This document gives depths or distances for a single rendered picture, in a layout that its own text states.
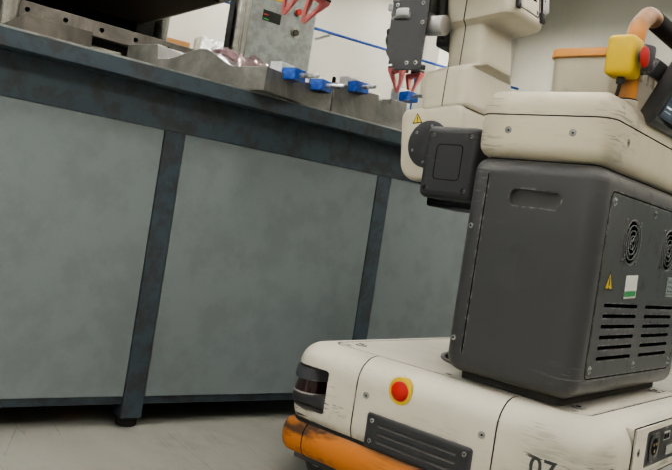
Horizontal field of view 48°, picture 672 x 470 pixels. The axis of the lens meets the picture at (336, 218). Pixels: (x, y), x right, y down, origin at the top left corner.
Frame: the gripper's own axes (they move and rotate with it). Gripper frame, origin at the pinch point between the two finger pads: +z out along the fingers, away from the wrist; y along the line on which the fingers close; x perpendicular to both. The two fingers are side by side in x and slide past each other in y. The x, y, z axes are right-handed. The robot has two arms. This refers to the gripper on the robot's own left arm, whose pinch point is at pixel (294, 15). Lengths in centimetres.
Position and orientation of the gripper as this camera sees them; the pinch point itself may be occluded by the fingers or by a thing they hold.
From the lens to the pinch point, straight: 187.2
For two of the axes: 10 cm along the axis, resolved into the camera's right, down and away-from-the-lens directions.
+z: -4.8, 8.3, 2.8
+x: 6.1, 5.4, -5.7
